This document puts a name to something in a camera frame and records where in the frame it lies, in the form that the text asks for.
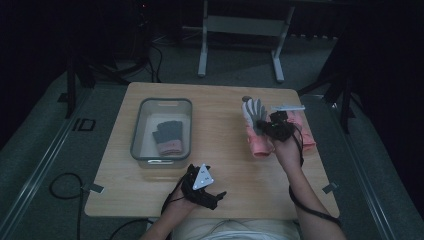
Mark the clear plastic bin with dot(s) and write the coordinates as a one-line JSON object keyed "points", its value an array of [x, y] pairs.
{"points": [[146, 133]]}

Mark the black metal stand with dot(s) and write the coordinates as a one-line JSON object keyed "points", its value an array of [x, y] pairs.
{"points": [[100, 71], [336, 83]]}

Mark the metal floor rail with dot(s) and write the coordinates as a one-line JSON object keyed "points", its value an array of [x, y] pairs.
{"points": [[40, 170], [363, 173]]}

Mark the pink padded ski glove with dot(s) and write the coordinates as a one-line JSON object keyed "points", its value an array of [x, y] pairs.
{"points": [[304, 133], [255, 140]]}

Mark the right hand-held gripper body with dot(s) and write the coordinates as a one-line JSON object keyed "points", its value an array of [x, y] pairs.
{"points": [[280, 128]]}

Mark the white metal table frame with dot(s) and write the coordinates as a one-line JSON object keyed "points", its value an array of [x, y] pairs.
{"points": [[245, 25]]}

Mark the person's left hand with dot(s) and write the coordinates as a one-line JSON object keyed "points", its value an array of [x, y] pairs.
{"points": [[181, 203]]}

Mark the grey table corner bracket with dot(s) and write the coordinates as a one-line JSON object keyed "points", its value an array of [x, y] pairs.
{"points": [[95, 188], [330, 187]]}

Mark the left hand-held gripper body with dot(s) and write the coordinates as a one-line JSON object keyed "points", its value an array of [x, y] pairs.
{"points": [[201, 181]]}

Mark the grey knit glove pink cuff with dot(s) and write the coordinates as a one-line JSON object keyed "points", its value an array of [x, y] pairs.
{"points": [[169, 136]]}

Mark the person's right hand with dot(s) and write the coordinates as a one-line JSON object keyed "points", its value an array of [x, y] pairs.
{"points": [[287, 153]]}

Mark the person's white clothing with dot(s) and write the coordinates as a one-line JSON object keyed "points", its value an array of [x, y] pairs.
{"points": [[233, 230]]}

